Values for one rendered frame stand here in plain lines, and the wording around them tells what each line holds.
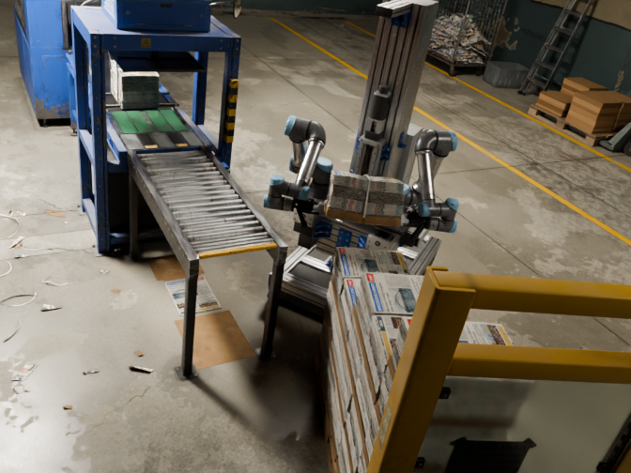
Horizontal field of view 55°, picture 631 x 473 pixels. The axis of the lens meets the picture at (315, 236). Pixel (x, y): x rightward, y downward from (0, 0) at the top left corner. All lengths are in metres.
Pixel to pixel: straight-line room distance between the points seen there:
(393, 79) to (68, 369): 2.45
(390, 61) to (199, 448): 2.32
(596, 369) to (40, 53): 5.62
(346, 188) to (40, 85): 4.03
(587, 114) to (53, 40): 6.51
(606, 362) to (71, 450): 2.50
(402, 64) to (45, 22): 3.72
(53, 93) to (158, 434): 4.03
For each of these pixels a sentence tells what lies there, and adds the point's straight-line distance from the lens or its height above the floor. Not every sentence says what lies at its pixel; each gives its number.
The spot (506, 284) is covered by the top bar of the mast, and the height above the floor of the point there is 1.85.
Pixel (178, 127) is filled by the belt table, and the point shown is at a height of 0.80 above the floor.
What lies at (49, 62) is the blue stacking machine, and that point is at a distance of 6.42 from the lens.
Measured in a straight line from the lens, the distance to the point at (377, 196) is 3.10.
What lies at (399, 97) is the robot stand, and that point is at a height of 1.51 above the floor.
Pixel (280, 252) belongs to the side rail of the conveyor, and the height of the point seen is 0.76.
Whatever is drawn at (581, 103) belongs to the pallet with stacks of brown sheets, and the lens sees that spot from 9.05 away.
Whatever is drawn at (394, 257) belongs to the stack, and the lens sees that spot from 3.34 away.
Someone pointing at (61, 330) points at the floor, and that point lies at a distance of 3.97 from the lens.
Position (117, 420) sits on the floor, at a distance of 3.43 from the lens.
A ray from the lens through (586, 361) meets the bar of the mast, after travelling 1.63.
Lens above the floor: 2.55
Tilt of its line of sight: 31 degrees down
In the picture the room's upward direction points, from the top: 10 degrees clockwise
